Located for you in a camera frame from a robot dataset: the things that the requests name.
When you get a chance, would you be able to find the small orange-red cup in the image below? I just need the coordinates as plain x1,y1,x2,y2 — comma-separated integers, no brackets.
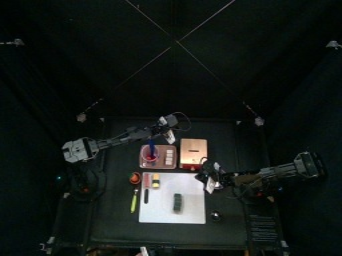
128,171,142,185

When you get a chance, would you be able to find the toy knife yellow-green handle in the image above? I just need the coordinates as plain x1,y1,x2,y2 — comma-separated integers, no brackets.
129,187,140,214

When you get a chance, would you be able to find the pink rectangular tray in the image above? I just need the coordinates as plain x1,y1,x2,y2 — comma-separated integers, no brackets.
137,144,178,170

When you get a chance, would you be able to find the white text label panel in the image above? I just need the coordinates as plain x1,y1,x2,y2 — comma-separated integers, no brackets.
248,214,277,248

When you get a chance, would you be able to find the red plastic cup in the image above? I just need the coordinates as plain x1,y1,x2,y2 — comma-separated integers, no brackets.
140,145,160,163

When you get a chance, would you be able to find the metal frame corner bracket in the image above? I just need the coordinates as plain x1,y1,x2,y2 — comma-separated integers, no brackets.
325,39,342,50
0,38,25,47

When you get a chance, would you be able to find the squiggle patterned block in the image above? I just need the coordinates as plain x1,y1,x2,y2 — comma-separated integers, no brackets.
172,192,184,213

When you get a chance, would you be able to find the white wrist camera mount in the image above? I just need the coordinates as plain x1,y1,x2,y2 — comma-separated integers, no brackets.
157,113,178,141
204,162,223,195

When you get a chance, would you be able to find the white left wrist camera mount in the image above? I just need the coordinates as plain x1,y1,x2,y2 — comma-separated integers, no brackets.
157,113,178,141

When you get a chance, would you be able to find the wooden drawer cabinet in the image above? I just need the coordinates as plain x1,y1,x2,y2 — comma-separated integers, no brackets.
178,138,209,167

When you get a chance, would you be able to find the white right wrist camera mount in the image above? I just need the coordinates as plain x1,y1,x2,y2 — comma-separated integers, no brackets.
204,162,223,195

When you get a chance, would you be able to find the white cutting board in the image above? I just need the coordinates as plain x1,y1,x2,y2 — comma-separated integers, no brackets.
137,171,206,225

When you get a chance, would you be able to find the red drawer with wooden knob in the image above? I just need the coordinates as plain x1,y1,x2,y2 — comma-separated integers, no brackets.
178,163,208,172

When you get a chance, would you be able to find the small metal bowl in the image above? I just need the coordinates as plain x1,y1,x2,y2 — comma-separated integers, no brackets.
208,210,223,223

